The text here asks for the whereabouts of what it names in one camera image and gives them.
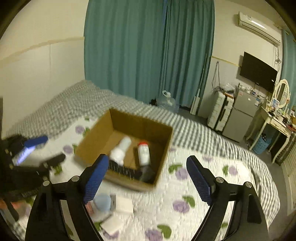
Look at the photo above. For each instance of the grey checkered bed sheet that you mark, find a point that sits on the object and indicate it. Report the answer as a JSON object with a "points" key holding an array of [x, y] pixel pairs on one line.
{"points": [[203, 136]]}

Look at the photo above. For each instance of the white bottle with red cap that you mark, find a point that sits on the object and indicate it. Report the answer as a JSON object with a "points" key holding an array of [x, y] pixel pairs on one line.
{"points": [[143, 153]]}

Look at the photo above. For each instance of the clear water jug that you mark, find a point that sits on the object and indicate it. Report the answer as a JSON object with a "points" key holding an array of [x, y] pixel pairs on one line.
{"points": [[167, 102]]}

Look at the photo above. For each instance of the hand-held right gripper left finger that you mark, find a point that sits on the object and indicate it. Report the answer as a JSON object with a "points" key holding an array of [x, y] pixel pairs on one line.
{"points": [[96, 177]]}

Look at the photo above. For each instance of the white suitcase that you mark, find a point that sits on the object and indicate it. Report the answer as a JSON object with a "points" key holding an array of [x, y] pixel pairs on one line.
{"points": [[218, 111]]}

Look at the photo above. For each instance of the white dressing table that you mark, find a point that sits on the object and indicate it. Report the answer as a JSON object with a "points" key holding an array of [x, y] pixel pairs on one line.
{"points": [[275, 129]]}

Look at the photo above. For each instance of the floral quilted blanket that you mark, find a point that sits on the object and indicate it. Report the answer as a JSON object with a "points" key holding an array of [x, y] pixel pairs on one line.
{"points": [[175, 194]]}

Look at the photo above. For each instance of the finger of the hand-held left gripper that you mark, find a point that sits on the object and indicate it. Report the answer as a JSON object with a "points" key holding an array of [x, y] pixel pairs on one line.
{"points": [[54, 160], [34, 141]]}

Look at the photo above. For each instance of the white air conditioner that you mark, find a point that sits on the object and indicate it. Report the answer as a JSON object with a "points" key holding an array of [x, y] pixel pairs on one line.
{"points": [[259, 25]]}

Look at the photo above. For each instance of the grey small refrigerator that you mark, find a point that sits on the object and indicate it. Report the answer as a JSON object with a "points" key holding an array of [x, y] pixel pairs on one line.
{"points": [[240, 115]]}

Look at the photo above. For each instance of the black wall television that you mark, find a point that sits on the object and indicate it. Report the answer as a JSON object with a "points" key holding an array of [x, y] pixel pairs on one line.
{"points": [[257, 71]]}

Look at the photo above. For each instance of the black brush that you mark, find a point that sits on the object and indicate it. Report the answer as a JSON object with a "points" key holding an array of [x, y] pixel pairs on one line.
{"points": [[126, 171]]}

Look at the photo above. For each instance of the blue round bin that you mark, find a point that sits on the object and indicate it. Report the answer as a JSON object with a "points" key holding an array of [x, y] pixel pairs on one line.
{"points": [[261, 143]]}

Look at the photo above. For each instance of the bottle with light blue cap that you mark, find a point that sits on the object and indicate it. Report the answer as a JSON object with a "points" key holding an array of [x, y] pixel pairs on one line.
{"points": [[101, 205]]}

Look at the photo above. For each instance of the white square box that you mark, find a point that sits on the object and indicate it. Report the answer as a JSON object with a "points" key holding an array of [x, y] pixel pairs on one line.
{"points": [[123, 204]]}

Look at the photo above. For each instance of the white plastic bottle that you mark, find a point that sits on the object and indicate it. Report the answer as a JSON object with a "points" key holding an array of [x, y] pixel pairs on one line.
{"points": [[120, 149]]}

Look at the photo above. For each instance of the small white box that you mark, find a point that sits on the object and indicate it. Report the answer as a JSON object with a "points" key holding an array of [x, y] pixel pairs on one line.
{"points": [[112, 224]]}

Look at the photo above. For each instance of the oval vanity mirror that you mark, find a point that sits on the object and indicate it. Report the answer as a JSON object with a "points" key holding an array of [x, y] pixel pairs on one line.
{"points": [[282, 92]]}

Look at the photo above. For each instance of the cardboard box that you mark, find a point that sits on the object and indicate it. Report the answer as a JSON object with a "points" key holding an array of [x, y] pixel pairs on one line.
{"points": [[138, 139]]}

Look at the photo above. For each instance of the teal side curtain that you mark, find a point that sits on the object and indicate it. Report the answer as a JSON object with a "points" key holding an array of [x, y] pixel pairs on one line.
{"points": [[288, 60]]}

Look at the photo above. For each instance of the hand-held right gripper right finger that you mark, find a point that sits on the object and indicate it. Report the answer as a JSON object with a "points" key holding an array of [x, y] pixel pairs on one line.
{"points": [[199, 179]]}

